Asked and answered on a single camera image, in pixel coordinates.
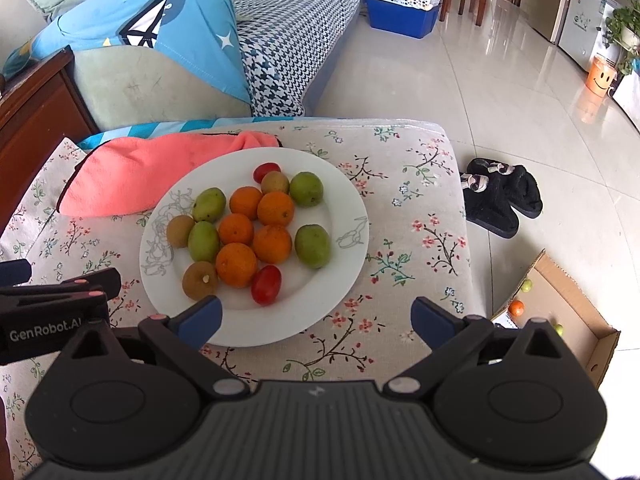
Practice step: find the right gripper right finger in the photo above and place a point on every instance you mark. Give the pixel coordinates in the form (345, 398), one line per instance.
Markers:
(452, 340)

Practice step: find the black slipper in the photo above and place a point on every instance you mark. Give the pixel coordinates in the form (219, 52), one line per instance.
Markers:
(486, 205)
(520, 187)

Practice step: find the green jujube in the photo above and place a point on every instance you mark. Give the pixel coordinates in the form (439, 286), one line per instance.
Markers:
(203, 242)
(313, 246)
(209, 205)

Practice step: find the brown kiwi left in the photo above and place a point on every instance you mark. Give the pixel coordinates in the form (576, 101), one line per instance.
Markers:
(200, 280)

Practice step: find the green jujube center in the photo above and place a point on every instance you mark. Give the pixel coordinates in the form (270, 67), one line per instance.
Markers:
(313, 246)

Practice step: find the blue plastic bin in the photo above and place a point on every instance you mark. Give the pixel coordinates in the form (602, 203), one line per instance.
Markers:
(401, 20)

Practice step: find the brown kiwi near cloth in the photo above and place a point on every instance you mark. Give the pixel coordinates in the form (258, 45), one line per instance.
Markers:
(275, 181)

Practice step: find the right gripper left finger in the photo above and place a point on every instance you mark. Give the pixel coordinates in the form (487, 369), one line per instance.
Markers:
(176, 344)

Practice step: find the pink fleece cloth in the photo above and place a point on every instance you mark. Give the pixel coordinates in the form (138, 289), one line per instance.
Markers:
(129, 175)

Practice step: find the houndstooth sofa cover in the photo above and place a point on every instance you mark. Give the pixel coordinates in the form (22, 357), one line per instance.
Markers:
(290, 49)

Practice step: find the red cherry tomato right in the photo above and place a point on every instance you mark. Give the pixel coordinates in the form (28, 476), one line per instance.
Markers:
(262, 170)

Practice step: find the potted green plant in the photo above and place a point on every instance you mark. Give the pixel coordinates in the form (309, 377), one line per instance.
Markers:
(622, 30)

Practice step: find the orange smiley bucket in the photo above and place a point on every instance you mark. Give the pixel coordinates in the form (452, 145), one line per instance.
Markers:
(601, 75)

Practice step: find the red cherry tomato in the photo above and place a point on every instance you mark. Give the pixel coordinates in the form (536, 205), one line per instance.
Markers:
(266, 285)
(262, 170)

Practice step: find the orange tangerine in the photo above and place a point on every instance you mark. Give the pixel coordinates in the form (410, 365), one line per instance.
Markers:
(245, 201)
(276, 209)
(272, 244)
(236, 264)
(236, 228)

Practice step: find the brown kiwi with stem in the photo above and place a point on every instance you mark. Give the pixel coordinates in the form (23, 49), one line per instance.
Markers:
(178, 230)

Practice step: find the green jujube fruit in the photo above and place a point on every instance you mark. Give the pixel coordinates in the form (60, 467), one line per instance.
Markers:
(306, 189)

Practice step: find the green jujube top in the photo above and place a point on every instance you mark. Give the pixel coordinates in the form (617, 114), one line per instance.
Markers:
(209, 205)

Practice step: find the red cherry tomato lower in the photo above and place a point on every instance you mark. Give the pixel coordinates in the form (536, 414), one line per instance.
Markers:
(266, 285)

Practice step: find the orange tangerine bottom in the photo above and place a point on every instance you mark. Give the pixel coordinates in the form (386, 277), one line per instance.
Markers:
(236, 264)

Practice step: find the green sofa cushion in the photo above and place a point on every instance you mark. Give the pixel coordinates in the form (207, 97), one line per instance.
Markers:
(125, 86)

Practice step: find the cardboard box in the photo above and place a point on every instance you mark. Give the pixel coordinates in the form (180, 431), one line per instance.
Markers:
(548, 291)

